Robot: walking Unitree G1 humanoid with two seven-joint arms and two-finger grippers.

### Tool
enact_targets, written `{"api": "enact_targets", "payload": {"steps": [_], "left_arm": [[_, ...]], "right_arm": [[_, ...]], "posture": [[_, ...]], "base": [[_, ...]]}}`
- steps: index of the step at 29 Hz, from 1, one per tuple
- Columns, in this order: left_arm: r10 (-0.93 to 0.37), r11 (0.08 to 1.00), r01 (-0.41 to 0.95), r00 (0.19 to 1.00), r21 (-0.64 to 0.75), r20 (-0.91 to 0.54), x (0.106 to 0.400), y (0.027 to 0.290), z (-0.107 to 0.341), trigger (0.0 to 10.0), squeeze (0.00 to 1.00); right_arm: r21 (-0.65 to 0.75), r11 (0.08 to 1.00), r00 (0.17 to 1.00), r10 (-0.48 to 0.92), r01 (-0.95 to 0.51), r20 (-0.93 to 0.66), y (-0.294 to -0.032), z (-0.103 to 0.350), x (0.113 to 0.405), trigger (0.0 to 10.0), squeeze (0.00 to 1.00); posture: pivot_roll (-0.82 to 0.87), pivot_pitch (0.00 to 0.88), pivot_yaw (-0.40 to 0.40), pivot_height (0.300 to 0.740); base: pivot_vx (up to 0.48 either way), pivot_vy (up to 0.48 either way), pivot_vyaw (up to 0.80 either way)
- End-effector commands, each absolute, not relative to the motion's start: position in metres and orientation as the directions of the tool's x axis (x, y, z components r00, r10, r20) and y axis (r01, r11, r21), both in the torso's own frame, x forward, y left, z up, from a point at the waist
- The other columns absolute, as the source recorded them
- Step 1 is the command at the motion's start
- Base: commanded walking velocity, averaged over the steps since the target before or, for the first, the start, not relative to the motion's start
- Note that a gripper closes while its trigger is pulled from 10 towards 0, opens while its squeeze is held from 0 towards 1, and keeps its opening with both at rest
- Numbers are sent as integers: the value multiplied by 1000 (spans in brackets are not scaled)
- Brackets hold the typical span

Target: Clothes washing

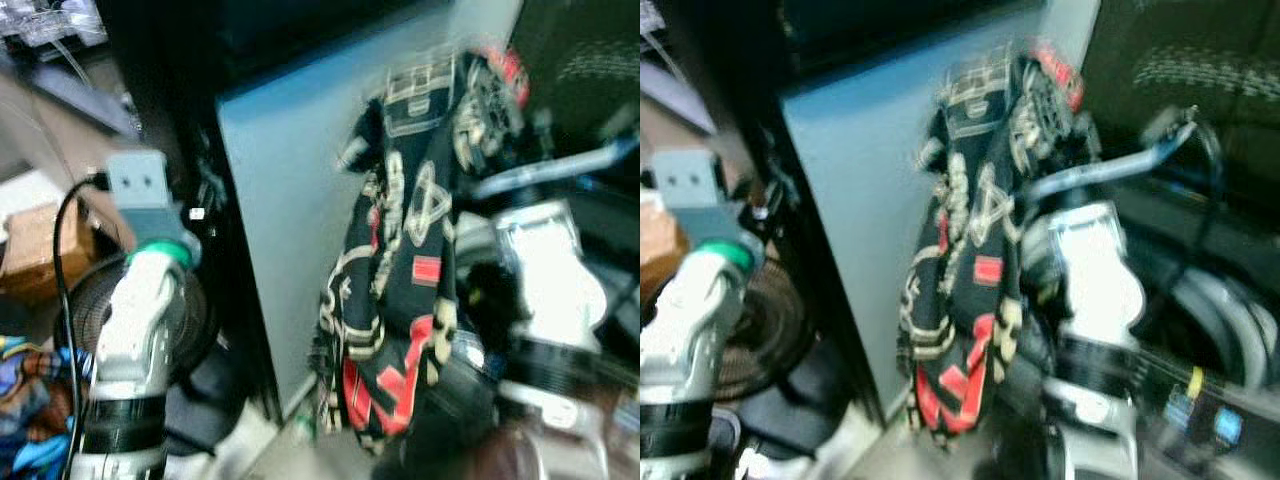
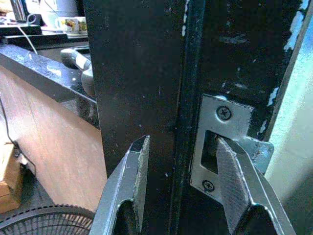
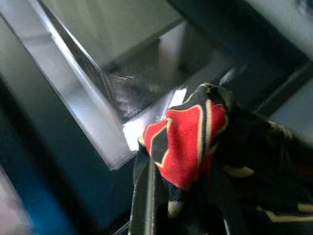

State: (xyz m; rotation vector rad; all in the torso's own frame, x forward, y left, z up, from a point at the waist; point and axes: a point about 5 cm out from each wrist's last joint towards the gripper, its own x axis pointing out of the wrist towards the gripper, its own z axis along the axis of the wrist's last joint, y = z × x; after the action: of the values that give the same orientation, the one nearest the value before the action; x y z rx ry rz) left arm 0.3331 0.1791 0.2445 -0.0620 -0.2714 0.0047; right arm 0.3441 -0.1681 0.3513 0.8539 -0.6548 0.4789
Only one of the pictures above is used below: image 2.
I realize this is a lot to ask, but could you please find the strike plate screw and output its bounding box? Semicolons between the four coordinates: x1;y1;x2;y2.
216;105;232;122
201;179;215;192

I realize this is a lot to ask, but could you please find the grey stone mortar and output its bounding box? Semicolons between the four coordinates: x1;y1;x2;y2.
81;66;95;96

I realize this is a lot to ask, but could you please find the white electric kettle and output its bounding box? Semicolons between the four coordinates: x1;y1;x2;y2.
39;0;79;27

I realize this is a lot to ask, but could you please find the black fan grille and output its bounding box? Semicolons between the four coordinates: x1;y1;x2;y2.
0;204;95;235

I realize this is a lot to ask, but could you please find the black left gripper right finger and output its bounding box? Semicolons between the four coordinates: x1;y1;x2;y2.
216;136;297;235

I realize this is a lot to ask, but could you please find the floral white mug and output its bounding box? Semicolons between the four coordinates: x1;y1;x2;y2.
54;17;88;34

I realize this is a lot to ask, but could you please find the dark granite countertop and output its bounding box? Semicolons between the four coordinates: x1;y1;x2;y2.
0;45;100;129

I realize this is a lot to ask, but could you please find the white cable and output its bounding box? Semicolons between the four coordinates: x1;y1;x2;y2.
17;13;39;55

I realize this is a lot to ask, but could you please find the silver metal strike plate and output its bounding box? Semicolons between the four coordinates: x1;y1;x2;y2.
189;94;274;199

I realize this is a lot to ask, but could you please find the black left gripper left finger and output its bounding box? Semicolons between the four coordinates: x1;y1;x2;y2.
89;135;151;235

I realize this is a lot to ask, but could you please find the black cable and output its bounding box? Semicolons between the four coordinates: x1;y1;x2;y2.
0;96;37;177

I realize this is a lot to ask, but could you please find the brown wooden cabinet panel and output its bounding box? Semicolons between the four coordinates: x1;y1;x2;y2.
0;65;108;213

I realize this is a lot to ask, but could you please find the black door frame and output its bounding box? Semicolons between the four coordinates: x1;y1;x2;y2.
82;0;308;235

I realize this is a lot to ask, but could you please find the steel tumbler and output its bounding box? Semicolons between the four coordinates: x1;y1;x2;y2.
10;0;27;22

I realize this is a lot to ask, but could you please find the light wooden box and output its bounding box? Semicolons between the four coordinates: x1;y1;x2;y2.
0;143;24;213

